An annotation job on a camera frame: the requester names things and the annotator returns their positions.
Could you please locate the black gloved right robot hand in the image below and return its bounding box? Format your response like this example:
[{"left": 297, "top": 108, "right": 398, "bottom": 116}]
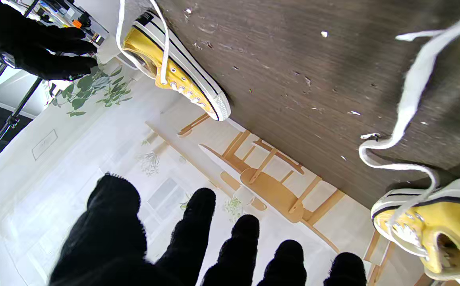
[{"left": 0, "top": 0, "right": 99, "bottom": 81}]

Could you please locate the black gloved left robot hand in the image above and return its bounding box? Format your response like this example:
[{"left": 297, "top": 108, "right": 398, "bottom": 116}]
[{"left": 48, "top": 173, "right": 367, "bottom": 286}]

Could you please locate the printed room scene backdrop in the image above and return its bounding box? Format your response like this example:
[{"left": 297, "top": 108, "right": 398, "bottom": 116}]
[{"left": 0, "top": 60, "right": 433, "bottom": 286}]

